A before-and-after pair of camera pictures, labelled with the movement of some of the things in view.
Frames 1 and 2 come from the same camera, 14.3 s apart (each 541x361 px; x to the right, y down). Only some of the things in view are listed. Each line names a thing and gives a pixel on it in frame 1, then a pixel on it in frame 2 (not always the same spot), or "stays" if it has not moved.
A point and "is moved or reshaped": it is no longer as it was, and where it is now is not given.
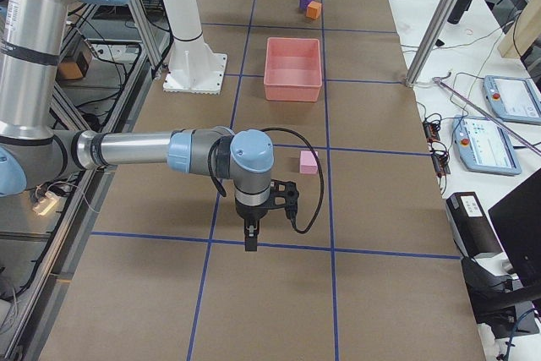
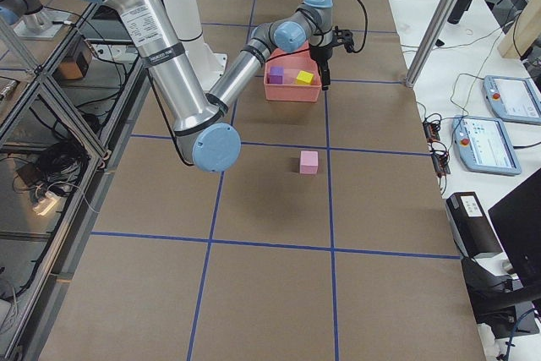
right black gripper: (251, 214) -> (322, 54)
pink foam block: (308, 162) stays
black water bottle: (462, 3) stays
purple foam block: (304, 0) is moved or reshaped
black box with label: (470, 224) stays
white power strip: (47, 203) stays
